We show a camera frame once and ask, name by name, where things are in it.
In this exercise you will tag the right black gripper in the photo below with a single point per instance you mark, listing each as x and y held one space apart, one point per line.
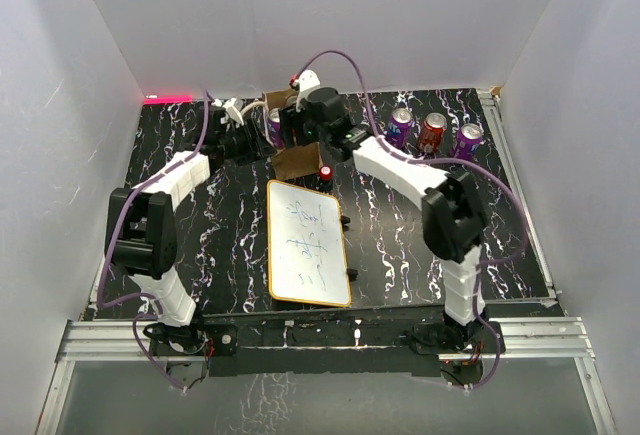
291 118

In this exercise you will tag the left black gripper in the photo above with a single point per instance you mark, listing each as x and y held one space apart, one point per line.
257 148

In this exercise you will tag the brown canvas bag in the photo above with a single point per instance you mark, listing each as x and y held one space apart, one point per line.
289 163

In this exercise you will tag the purple fanta can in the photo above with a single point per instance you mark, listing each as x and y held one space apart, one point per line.
400 124

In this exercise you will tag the red can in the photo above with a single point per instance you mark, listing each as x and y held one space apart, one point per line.
431 134

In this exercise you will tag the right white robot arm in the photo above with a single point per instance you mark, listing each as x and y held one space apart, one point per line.
453 220

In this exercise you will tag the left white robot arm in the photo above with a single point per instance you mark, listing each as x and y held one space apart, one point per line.
141 233

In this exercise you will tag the pink tape strip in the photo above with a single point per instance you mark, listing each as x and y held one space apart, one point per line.
167 99

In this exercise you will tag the black board clip upper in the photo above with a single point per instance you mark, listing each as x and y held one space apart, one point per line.
345 220

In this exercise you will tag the black board clip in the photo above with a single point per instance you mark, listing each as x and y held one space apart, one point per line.
345 220
352 274

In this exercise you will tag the white dry-erase board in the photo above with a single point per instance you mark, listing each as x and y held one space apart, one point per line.
307 260

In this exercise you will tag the black board clip lower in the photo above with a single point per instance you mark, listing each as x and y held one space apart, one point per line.
352 274

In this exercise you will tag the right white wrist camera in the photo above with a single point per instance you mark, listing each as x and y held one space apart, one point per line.
305 82

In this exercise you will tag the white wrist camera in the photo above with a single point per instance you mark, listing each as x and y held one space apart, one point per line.
228 113
305 82

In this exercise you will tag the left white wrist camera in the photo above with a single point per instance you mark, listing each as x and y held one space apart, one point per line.
228 113

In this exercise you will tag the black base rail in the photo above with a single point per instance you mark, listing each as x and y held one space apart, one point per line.
411 339

